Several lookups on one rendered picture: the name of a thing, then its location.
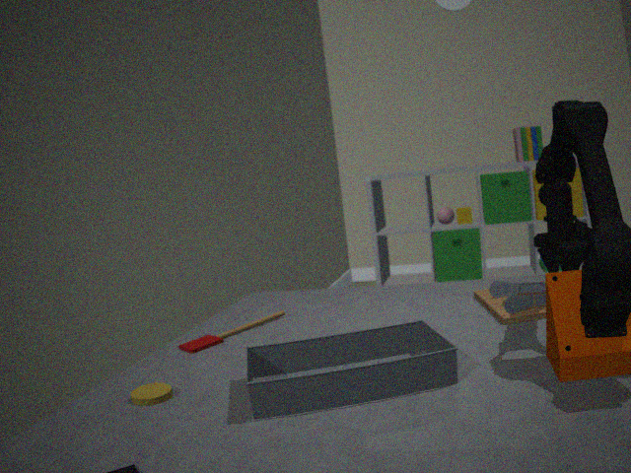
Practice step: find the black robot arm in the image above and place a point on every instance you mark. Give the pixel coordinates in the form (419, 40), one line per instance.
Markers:
(579, 127)

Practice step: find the red spatula with wooden handle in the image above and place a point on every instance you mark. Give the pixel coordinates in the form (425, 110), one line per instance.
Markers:
(206, 342)

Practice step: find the yellow flat disc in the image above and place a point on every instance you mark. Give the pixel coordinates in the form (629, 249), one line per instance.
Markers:
(151, 394)

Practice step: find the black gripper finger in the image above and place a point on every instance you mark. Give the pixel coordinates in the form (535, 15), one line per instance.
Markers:
(550, 258)
(570, 264)

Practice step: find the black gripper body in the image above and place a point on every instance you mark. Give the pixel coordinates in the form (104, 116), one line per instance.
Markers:
(561, 235)

